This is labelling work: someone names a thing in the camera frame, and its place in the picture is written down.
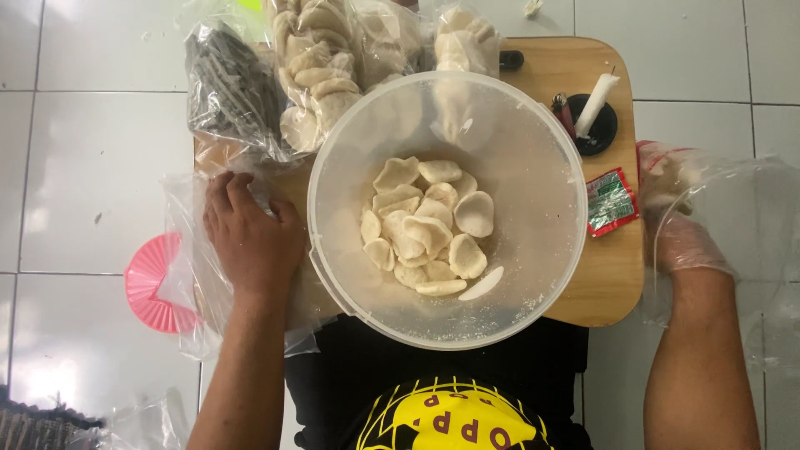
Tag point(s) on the person's left hand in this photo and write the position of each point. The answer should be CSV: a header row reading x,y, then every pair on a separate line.
x,y
253,247

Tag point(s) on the person's right hand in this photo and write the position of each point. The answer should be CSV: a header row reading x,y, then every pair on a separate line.
x,y
684,247

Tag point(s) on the person's right fingers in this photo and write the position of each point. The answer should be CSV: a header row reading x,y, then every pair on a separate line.
x,y
662,187

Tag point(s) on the handful of white crackers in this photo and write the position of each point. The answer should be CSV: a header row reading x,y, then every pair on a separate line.
x,y
672,172

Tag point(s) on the clear plastic bag red stripe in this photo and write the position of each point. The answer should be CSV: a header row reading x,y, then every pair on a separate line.
x,y
750,212

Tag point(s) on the stack of clear plastic bags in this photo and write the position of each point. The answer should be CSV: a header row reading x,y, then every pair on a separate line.
x,y
194,294

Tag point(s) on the red green sachet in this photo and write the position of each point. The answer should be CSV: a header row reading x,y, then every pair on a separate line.
x,y
611,201

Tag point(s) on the black round candle holder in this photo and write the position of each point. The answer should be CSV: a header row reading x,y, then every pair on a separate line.
x,y
603,131

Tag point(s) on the white candle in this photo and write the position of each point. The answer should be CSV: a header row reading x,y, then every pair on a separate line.
x,y
595,105

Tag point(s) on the red lighter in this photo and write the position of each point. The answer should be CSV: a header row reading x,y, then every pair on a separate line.
x,y
564,115

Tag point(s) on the clear round plastic tub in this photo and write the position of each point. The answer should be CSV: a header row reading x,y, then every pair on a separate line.
x,y
531,156

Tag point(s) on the small black object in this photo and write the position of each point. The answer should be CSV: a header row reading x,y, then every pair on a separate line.
x,y
511,60

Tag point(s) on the white scrap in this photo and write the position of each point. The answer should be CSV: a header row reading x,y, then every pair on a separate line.
x,y
532,7

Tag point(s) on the pile of white raw crackers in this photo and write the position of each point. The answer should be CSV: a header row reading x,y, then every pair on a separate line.
x,y
425,231

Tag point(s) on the small bag of white crackers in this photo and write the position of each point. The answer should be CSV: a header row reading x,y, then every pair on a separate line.
x,y
462,37

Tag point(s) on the black shirt yellow print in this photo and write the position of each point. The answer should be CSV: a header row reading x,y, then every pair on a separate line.
x,y
437,375

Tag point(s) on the cloudy bag of white crackers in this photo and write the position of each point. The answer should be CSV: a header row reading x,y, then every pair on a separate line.
x,y
387,40

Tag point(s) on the large bag of white crackers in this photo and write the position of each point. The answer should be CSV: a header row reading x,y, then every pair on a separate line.
x,y
315,69

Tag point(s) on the bag of dark crackers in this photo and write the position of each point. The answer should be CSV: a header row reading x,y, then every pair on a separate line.
x,y
228,94

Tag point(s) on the green object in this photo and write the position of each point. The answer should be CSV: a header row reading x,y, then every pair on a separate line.
x,y
250,4

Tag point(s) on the crumpled clear plastic wrap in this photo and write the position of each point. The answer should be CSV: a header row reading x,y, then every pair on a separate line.
x,y
144,428

